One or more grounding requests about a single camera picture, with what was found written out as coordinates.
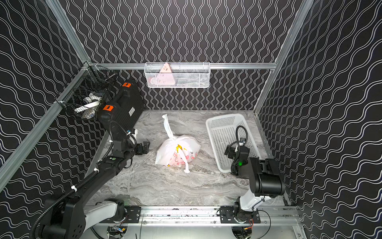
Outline white printed plastic bag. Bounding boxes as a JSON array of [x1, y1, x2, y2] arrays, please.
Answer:
[[155, 114, 201, 173]]

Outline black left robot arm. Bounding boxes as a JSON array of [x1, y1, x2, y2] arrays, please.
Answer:
[[30, 129, 150, 239]]

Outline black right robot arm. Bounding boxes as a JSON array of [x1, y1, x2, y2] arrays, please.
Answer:
[[217, 145, 285, 224]]

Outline white perforated plastic basket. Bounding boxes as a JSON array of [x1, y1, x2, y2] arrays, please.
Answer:
[[206, 114, 262, 173]]

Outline black hard tool case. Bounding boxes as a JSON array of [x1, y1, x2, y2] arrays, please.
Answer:
[[97, 81, 144, 140]]

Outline pink triangular card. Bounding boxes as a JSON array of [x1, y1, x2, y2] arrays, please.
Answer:
[[152, 63, 176, 86]]

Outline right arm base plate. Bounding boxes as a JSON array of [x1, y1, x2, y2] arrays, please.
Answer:
[[216, 206, 261, 224]]

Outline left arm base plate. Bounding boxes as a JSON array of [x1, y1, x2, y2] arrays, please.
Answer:
[[101, 206, 142, 224]]

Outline white items in wire basket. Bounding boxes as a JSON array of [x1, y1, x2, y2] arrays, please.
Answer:
[[74, 93, 102, 120]]

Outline black wire mesh basket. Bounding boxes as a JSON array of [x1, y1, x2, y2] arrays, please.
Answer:
[[58, 62, 117, 121]]

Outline clear wall-mounted tray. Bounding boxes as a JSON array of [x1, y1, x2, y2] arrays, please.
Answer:
[[144, 62, 211, 89]]

